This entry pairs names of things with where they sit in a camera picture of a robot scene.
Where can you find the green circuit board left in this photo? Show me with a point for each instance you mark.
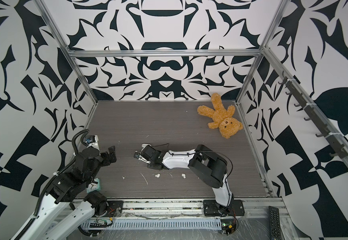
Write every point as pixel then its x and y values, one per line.
pixel 101 223

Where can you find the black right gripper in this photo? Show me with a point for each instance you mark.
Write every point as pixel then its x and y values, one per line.
pixel 150 166

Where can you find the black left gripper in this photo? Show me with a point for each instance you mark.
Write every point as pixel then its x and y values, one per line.
pixel 106 159

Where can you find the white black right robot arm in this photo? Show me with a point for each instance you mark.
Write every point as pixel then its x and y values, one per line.
pixel 209 166

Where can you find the teal white small object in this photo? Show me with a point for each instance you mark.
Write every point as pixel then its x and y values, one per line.
pixel 95 185

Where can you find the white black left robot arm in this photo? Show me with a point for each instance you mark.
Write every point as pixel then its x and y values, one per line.
pixel 55 217

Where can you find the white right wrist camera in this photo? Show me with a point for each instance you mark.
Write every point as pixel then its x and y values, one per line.
pixel 145 145

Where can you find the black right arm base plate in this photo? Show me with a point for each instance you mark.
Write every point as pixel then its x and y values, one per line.
pixel 212 209

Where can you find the green circuit board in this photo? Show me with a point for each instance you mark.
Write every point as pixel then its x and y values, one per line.
pixel 229 226
pixel 101 223

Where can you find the white slotted cable duct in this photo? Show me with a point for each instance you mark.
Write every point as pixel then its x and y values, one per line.
pixel 156 224

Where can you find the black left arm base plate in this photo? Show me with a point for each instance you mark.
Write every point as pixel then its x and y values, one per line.
pixel 114 206

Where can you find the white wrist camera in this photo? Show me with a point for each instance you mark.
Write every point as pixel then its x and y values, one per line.
pixel 91 141
pixel 145 145

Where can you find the black wall hook rack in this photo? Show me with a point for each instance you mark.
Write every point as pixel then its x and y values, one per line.
pixel 321 122

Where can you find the aluminium mounting rail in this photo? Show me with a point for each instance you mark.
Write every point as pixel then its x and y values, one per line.
pixel 175 208

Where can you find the black remote control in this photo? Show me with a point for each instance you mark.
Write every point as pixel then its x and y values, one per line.
pixel 274 223

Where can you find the brown teddy bear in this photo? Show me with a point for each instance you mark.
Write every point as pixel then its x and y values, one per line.
pixel 222 118

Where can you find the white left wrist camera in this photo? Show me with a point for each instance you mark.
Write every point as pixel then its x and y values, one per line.
pixel 91 141

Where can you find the green circuit board right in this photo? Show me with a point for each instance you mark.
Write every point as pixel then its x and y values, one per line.
pixel 229 226

